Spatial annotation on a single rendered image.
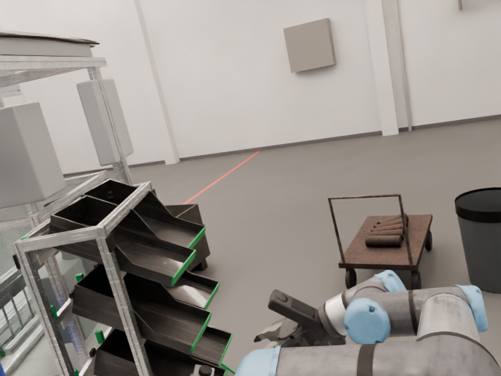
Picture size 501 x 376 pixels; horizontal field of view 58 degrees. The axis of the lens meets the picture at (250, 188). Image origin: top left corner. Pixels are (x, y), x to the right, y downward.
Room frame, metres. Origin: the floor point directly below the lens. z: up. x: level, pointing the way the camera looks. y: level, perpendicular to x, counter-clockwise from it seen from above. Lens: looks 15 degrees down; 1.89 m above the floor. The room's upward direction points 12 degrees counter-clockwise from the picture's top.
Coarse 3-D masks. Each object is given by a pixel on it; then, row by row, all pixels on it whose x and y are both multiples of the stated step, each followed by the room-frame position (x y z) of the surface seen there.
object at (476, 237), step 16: (464, 192) 3.24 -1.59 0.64; (480, 192) 3.25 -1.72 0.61; (496, 192) 3.21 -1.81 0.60; (464, 208) 3.22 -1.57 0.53; (480, 208) 3.24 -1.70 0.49; (496, 208) 3.21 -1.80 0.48; (464, 224) 2.96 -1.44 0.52; (480, 224) 2.85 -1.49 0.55; (496, 224) 2.79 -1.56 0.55; (464, 240) 3.01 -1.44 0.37; (480, 240) 2.86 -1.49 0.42; (496, 240) 2.80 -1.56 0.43; (480, 256) 2.88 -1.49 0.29; (496, 256) 2.81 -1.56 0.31; (480, 272) 2.90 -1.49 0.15; (496, 272) 2.82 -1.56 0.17; (480, 288) 2.93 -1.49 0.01; (496, 288) 2.84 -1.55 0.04
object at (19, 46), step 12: (0, 48) 1.59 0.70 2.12; (12, 48) 1.66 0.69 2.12; (24, 48) 1.73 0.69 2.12; (36, 48) 1.82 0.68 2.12; (48, 48) 1.92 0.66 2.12; (60, 48) 2.02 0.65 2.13; (72, 48) 2.14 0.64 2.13; (84, 48) 2.27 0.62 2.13; (0, 72) 2.41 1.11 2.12; (12, 72) 2.52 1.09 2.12
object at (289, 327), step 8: (320, 312) 0.81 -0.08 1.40; (288, 320) 0.87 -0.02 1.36; (280, 328) 0.86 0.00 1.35; (288, 328) 0.83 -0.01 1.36; (296, 328) 0.81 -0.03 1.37; (304, 328) 0.82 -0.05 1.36; (320, 328) 0.81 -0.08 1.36; (328, 328) 0.78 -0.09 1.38; (280, 336) 0.82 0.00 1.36; (288, 336) 0.81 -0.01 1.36; (296, 336) 0.80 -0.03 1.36; (304, 336) 0.80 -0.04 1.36; (312, 336) 0.81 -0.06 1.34; (320, 336) 0.81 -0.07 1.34; (328, 336) 0.80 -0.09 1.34; (336, 336) 0.79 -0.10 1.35; (344, 336) 0.81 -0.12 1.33; (296, 344) 0.81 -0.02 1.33; (304, 344) 0.80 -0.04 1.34; (312, 344) 0.81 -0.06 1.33; (320, 344) 0.81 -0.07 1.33; (328, 344) 0.80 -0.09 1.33; (336, 344) 0.80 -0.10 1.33; (344, 344) 0.79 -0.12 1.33
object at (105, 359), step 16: (112, 336) 0.96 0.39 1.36; (96, 352) 0.90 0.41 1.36; (112, 352) 0.98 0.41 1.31; (128, 352) 0.99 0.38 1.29; (160, 352) 1.00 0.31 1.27; (176, 352) 0.99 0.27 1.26; (96, 368) 0.90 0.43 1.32; (112, 368) 0.89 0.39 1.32; (128, 368) 0.88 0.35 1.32; (160, 368) 0.95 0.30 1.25; (176, 368) 0.96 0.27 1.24; (192, 368) 0.97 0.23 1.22
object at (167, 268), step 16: (64, 208) 0.94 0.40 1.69; (80, 208) 1.00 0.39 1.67; (96, 208) 1.02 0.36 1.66; (112, 208) 1.00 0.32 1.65; (64, 224) 0.89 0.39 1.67; (80, 224) 0.88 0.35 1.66; (96, 224) 1.02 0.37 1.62; (128, 224) 1.00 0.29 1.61; (144, 224) 0.98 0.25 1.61; (128, 240) 0.98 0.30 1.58; (144, 240) 0.99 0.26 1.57; (160, 240) 0.98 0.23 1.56; (80, 256) 0.89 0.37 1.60; (96, 256) 0.88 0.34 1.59; (128, 256) 0.92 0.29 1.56; (144, 256) 0.93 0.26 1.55; (160, 256) 0.94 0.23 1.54; (176, 256) 0.95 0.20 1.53; (192, 256) 0.94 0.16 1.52; (128, 272) 0.86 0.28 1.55; (144, 272) 0.85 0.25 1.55; (160, 272) 0.84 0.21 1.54; (176, 272) 0.85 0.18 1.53
